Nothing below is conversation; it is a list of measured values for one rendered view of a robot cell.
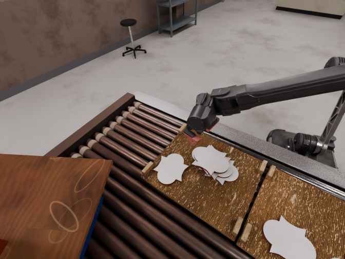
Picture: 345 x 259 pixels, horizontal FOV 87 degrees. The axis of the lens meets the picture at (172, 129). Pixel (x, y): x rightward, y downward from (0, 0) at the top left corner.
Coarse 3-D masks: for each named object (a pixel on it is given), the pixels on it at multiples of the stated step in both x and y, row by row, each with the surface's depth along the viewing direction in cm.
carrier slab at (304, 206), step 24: (264, 192) 69; (288, 192) 69; (312, 192) 69; (264, 216) 64; (288, 216) 63; (312, 216) 63; (336, 216) 63; (264, 240) 59; (312, 240) 58; (336, 240) 58
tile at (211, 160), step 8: (200, 152) 78; (208, 152) 78; (216, 152) 78; (200, 160) 75; (208, 160) 75; (216, 160) 75; (224, 160) 75; (208, 168) 73; (216, 168) 73; (224, 168) 72
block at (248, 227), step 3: (246, 225) 60; (249, 225) 60; (246, 228) 59; (249, 228) 59; (243, 231) 59; (246, 231) 58; (249, 231) 58; (243, 234) 58; (246, 234) 58; (240, 237) 58; (243, 237) 57; (246, 237) 57; (240, 240) 58; (243, 240) 57; (243, 243) 58
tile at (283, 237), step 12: (264, 228) 60; (276, 228) 60; (288, 228) 60; (276, 240) 58; (288, 240) 58; (300, 240) 58; (276, 252) 56; (288, 252) 56; (300, 252) 56; (312, 252) 55
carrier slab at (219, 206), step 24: (168, 144) 87; (216, 144) 86; (192, 168) 78; (240, 168) 77; (168, 192) 71; (192, 192) 71; (216, 192) 70; (240, 192) 70; (216, 216) 64; (240, 216) 64
